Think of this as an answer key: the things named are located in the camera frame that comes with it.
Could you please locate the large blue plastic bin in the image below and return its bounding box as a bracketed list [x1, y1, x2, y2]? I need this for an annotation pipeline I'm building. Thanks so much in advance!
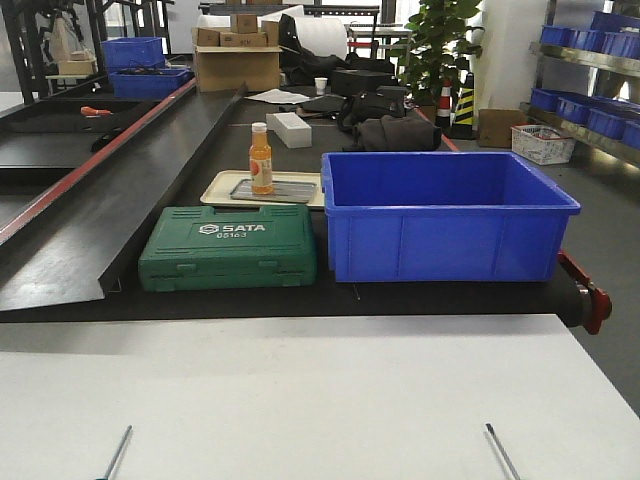
[321, 151, 581, 282]

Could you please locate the green SATA tool case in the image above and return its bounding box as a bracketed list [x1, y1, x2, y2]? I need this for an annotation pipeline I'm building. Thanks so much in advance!
[138, 205, 317, 292]

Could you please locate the orange juice bottle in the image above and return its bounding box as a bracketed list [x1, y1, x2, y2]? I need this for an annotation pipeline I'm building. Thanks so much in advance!
[249, 122, 274, 195]

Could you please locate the green potted plant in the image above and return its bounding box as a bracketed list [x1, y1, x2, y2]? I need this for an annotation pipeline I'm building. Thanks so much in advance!
[391, 0, 484, 105]

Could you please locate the red conveyor end bracket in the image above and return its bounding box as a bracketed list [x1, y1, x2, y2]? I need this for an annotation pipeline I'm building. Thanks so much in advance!
[558, 250, 613, 335]

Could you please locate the brown cardboard box on floor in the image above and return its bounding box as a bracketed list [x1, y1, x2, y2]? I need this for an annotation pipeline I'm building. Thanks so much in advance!
[477, 109, 528, 149]

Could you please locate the blue bin on conveyor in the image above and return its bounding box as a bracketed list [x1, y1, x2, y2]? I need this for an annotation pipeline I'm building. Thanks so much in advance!
[109, 68, 194, 99]

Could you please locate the dark grey cloth bundle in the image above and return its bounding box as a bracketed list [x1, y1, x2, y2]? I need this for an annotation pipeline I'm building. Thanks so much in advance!
[342, 115, 442, 152]

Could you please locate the cross screwdriver green handle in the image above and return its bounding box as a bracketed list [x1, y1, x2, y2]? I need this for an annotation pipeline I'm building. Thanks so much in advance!
[100, 425, 133, 480]

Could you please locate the small grey metal tray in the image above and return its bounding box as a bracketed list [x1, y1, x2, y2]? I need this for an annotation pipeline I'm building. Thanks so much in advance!
[230, 179, 317, 204]

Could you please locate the yellow black traffic cone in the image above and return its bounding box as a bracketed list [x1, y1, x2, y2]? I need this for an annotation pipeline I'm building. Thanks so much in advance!
[450, 72, 475, 140]

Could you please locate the red white traffic cone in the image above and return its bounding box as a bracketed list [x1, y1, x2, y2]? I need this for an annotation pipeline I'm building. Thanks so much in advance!
[435, 79, 452, 129]

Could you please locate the large cardboard box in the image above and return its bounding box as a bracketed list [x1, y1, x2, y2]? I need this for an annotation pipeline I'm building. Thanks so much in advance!
[194, 46, 280, 93]

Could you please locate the beige plastic tray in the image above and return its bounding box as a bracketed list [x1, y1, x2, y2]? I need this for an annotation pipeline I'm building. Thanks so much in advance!
[200, 170, 324, 209]

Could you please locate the white wire basket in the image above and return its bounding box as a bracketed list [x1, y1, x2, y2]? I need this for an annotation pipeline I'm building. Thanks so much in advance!
[511, 124, 576, 166]

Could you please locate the white rectangular box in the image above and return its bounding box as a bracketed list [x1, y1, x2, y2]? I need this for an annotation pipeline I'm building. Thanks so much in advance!
[266, 112, 312, 149]

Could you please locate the white paper cup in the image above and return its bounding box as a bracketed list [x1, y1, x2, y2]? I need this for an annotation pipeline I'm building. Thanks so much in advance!
[314, 77, 327, 96]

